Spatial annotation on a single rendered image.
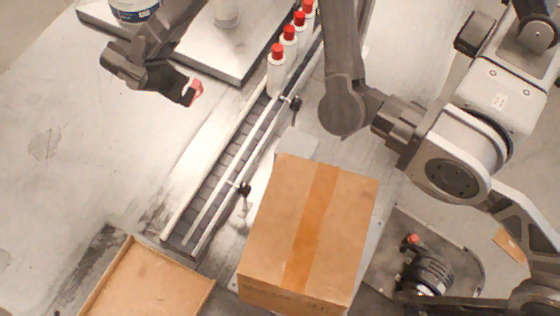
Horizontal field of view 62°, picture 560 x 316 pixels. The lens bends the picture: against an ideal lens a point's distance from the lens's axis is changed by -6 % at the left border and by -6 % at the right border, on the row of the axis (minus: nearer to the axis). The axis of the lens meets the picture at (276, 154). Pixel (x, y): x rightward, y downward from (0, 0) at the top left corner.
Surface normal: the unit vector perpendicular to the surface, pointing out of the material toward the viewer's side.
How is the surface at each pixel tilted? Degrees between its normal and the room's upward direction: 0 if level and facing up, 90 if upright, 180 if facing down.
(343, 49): 44
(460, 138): 0
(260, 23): 0
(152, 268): 0
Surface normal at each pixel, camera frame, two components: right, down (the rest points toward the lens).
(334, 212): 0.04, -0.48
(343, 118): -0.42, 0.24
